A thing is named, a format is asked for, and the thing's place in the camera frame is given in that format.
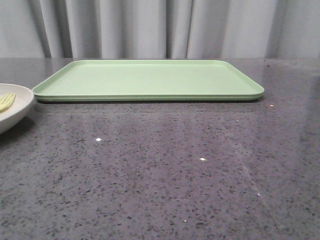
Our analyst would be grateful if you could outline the cream round plate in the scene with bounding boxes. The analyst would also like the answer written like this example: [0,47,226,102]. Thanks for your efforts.
[0,83,34,134]

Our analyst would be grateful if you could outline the yellow plastic fork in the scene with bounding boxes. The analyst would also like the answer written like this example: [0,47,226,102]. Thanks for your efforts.
[0,93,16,112]

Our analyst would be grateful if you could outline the light green plastic tray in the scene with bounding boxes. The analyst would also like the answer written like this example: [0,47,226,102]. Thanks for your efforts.
[33,59,265,102]

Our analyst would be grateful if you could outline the grey pleated curtain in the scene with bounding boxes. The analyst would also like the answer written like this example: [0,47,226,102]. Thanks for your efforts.
[0,0,320,59]

